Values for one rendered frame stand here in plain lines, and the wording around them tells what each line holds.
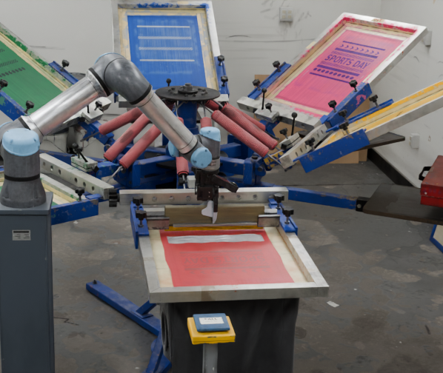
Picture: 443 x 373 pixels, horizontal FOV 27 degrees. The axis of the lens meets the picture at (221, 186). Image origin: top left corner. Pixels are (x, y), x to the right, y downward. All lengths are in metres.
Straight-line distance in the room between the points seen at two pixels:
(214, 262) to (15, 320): 0.71
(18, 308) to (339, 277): 2.81
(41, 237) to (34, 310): 0.26
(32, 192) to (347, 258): 3.17
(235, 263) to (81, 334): 1.75
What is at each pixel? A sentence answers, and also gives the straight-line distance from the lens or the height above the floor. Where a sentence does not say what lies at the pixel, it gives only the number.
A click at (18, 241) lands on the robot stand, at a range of 3.12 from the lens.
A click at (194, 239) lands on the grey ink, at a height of 0.96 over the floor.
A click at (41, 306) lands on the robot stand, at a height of 0.85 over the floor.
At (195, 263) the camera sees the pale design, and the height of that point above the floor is 0.96.
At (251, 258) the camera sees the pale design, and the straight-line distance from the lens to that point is 3.32.
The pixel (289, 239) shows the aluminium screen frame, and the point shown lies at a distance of 3.42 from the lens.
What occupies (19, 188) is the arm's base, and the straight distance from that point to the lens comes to 3.08.
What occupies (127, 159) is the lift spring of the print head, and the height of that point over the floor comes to 1.07.
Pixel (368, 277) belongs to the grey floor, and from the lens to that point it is 5.65.
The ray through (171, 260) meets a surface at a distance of 3.29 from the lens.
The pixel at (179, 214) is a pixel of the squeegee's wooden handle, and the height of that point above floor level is 1.03.
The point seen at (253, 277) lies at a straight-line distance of 3.17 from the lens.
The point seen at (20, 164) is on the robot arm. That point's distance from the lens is 3.05.
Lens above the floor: 2.24
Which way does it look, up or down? 18 degrees down
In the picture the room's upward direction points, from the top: 2 degrees clockwise
